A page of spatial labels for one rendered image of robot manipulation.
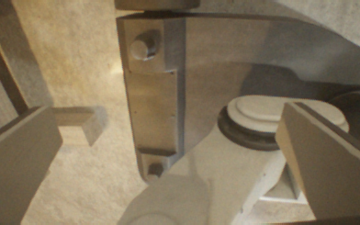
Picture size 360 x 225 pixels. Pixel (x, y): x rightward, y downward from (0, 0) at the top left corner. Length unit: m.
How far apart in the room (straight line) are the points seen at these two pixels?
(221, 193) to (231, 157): 0.07
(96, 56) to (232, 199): 0.62
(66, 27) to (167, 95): 0.45
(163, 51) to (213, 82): 0.14
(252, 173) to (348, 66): 0.33
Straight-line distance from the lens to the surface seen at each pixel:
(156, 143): 0.57
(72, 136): 0.86
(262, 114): 0.35
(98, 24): 0.72
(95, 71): 0.77
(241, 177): 0.30
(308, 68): 0.50
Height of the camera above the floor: 0.61
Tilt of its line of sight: 57 degrees down
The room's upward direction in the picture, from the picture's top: 161 degrees counter-clockwise
